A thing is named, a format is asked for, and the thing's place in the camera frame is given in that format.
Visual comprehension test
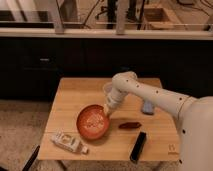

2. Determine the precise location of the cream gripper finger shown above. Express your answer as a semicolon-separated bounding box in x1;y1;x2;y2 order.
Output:
103;104;112;116

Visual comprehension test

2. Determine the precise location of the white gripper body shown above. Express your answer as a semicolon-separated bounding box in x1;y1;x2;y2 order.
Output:
106;89;125;112

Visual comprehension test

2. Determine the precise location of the orange ceramic bowl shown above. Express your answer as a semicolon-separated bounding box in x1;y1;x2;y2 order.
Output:
76;105;109;140

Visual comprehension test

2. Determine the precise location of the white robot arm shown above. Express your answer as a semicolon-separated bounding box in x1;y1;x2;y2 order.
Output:
104;71;213;171

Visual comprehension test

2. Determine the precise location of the blue grey sponge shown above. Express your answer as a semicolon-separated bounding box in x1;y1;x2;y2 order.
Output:
142;101;154;115

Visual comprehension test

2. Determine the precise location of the wooden table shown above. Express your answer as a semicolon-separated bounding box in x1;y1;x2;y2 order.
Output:
38;78;179;161

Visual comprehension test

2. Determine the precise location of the black rectangular remote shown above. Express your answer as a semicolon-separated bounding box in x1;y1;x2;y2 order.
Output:
130;132;146;163

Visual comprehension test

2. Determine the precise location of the white plastic bottle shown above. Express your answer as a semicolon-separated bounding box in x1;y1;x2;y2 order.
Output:
51;132;89;154

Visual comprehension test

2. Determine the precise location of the wooden crate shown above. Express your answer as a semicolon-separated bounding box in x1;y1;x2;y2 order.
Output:
144;7;185;30

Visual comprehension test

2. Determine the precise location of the black table leg bar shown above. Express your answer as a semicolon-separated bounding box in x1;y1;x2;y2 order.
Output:
22;146;40;171

